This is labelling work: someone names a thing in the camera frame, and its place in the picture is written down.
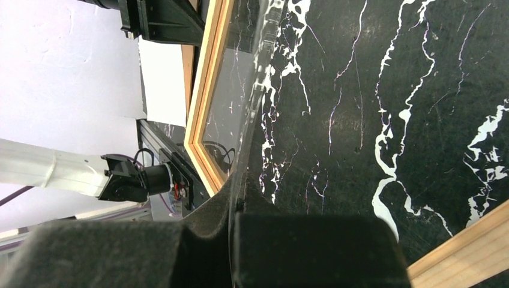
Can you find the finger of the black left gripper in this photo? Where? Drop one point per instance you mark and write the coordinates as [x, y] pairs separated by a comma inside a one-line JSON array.
[[162, 21]]

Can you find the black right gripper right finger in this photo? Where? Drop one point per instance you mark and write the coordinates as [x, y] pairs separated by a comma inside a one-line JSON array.
[[272, 248]]

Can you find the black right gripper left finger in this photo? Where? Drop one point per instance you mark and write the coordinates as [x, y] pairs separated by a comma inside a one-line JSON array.
[[192, 252]]

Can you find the brown frame backing board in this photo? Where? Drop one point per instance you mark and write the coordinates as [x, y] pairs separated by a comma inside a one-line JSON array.
[[188, 63]]

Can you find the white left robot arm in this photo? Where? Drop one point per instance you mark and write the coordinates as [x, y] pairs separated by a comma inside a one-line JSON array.
[[113, 177]]

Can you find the aluminium mounting rail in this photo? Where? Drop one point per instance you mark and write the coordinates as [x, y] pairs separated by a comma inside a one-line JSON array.
[[153, 150]]

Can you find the wooden picture frame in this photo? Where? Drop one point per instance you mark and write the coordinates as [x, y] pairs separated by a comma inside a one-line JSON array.
[[394, 109]]

